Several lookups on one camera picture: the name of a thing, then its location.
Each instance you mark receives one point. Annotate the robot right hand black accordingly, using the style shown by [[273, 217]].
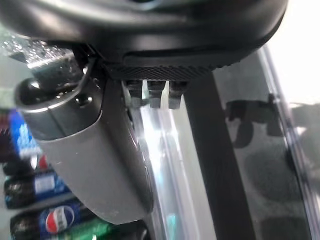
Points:
[[100, 162]]

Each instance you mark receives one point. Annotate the green Sprite bottle yellow cap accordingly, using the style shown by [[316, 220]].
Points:
[[87, 231]]

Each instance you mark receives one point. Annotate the Pepsi cola bottle blue label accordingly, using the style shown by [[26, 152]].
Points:
[[57, 220], [22, 135], [42, 186], [42, 162]]

